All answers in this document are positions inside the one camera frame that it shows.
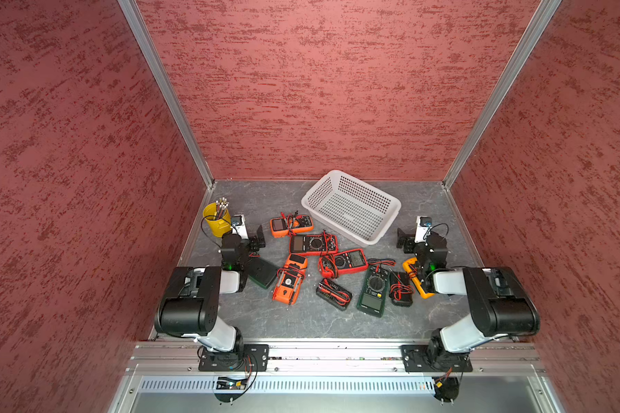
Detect orange black multimeter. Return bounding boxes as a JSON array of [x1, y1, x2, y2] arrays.
[[272, 254, 308, 306]]

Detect black multimeter face down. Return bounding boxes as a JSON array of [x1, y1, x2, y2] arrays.
[[389, 271, 413, 307]]

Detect green large multimeter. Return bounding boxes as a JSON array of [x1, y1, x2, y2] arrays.
[[356, 265, 389, 318]]

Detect yellow multimeter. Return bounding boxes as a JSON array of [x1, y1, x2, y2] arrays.
[[402, 257, 434, 299]]

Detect red multimeter with leads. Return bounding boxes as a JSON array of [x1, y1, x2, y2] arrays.
[[318, 249, 369, 279]]

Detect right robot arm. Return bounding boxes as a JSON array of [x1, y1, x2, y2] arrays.
[[396, 227, 540, 363]]

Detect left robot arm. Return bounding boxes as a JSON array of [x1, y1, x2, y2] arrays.
[[154, 227, 266, 356]]

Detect orange multimeter near back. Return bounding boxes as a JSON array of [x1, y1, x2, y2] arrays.
[[270, 213, 314, 239]]

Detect dark green multimeter left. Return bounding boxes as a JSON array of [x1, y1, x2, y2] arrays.
[[245, 256, 278, 289]]

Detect white plastic perforated basket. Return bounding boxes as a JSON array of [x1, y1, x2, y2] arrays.
[[301, 170, 401, 247]]

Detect red black multimeter upper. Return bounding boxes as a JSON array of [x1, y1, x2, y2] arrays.
[[289, 232, 339, 256]]

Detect yellow metal pen cup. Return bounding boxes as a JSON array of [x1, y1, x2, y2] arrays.
[[203, 202, 233, 239]]

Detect pens in cup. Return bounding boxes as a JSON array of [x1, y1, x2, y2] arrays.
[[215, 197, 229, 220]]

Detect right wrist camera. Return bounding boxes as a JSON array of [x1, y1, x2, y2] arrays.
[[414, 216, 432, 244]]

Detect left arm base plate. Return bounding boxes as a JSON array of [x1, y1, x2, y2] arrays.
[[198, 343, 270, 373]]

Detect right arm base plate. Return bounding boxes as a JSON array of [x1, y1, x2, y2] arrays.
[[400, 345, 473, 373]]

